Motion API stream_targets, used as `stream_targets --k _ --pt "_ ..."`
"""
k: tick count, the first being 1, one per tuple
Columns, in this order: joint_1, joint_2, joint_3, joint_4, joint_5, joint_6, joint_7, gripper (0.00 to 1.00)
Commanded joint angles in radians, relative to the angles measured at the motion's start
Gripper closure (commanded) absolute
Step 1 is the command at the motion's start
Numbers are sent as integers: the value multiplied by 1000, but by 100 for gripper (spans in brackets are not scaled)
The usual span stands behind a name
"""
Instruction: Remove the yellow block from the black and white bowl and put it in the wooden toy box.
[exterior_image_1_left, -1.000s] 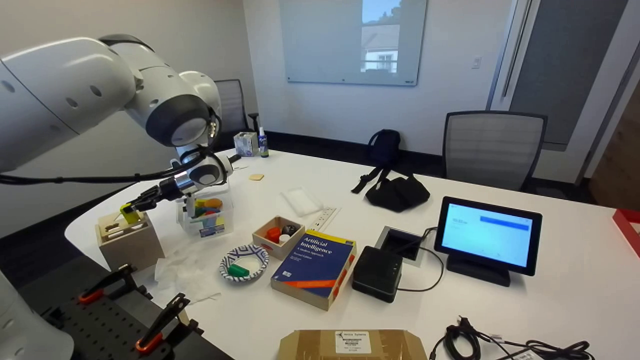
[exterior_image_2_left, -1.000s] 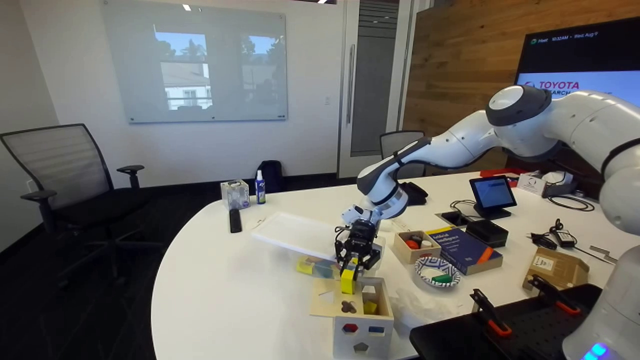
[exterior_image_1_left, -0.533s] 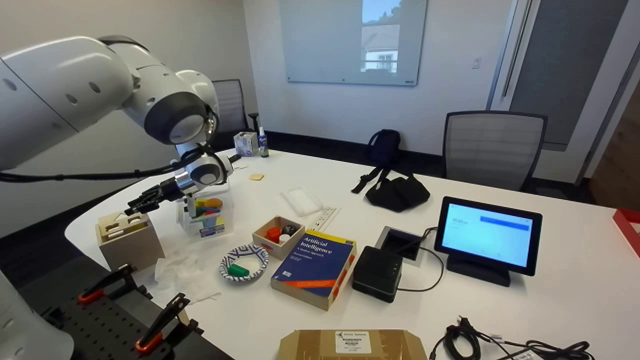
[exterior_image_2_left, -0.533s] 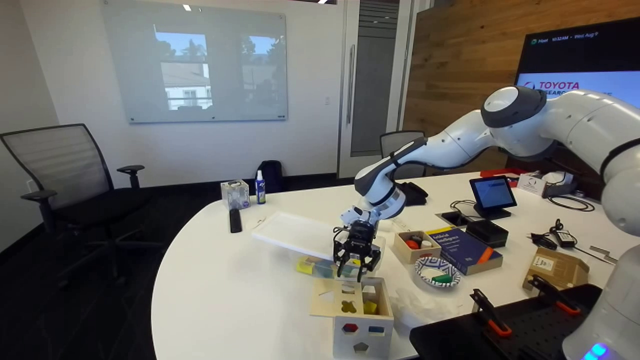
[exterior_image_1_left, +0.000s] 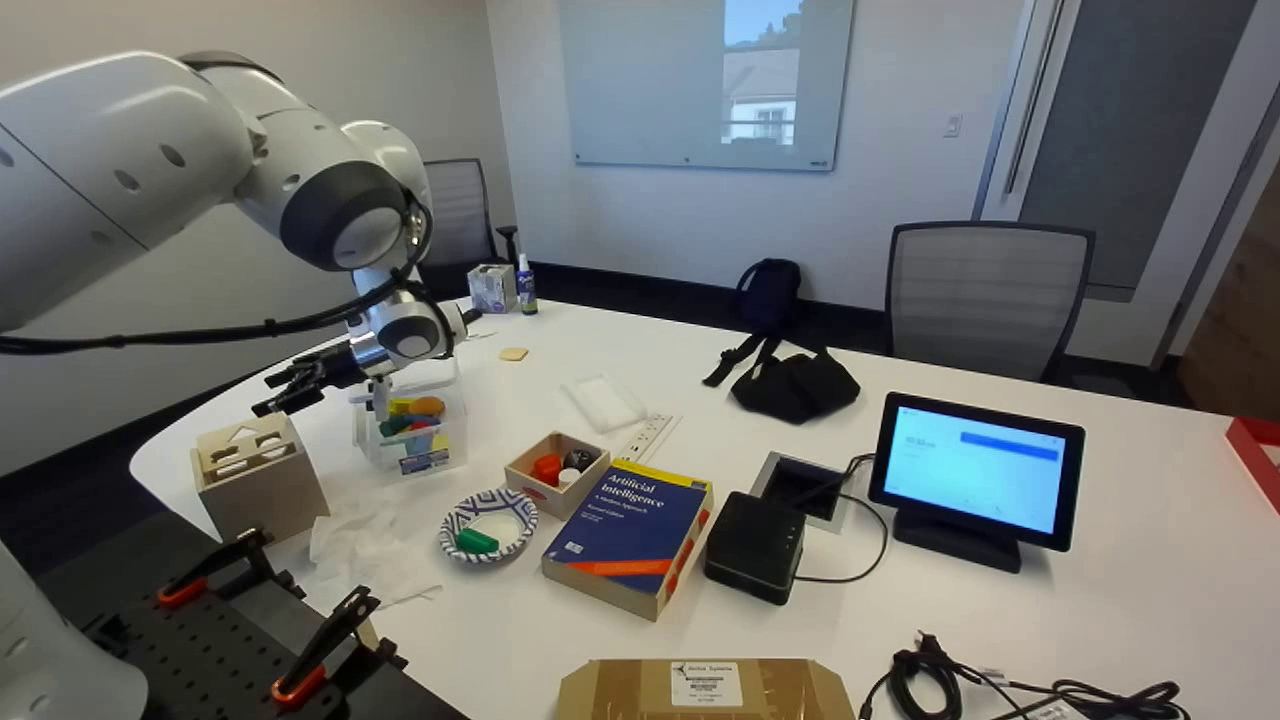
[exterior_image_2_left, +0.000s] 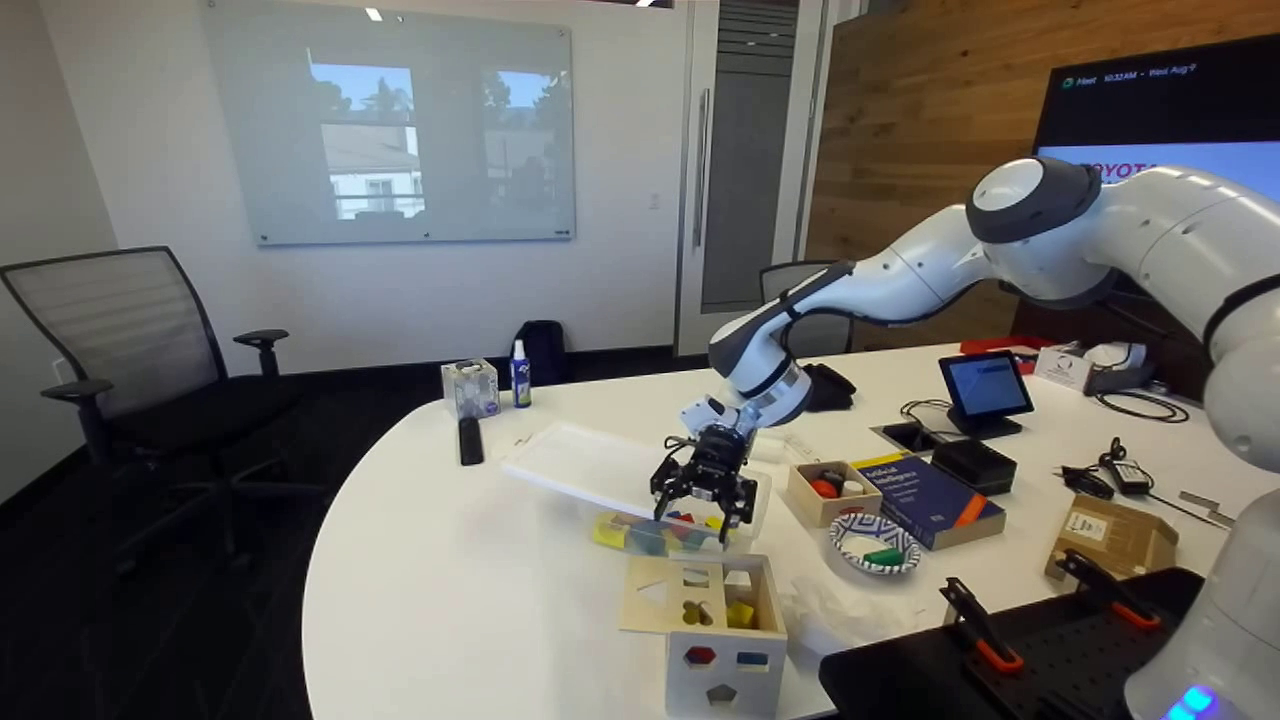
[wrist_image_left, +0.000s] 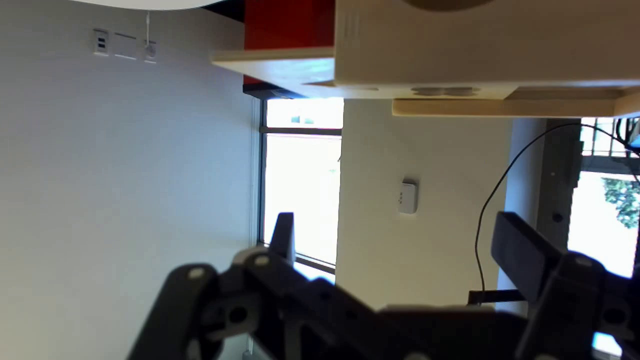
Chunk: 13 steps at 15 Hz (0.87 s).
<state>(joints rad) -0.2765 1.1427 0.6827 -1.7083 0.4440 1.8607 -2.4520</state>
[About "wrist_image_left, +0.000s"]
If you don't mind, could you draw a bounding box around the window with tree view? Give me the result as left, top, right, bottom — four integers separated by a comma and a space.
567, 117, 640, 279

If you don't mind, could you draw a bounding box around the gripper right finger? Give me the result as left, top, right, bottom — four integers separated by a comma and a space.
491, 211, 640, 360

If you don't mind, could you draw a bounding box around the black cable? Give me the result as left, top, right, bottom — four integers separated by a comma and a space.
474, 118, 640, 301

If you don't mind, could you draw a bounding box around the blank white wall plate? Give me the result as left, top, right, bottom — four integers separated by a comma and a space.
113, 32, 137, 60

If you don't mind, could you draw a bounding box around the tall narrow window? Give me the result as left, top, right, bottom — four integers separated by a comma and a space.
258, 97, 346, 275

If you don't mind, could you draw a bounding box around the black and white bowl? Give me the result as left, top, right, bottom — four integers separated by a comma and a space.
70, 0, 246, 23

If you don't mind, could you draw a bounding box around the wall socket plate with ports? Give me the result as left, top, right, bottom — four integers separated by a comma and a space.
92, 28, 110, 56

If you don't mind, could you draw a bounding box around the red box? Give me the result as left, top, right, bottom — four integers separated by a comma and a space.
243, 0, 336, 86

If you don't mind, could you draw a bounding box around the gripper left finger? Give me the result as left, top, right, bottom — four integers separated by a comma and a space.
127, 212, 381, 360

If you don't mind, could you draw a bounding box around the wall plate with plugged cable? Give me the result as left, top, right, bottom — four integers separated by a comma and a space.
143, 11, 159, 64

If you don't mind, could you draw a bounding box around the white wall thermostat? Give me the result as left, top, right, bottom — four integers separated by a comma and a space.
397, 179, 419, 216

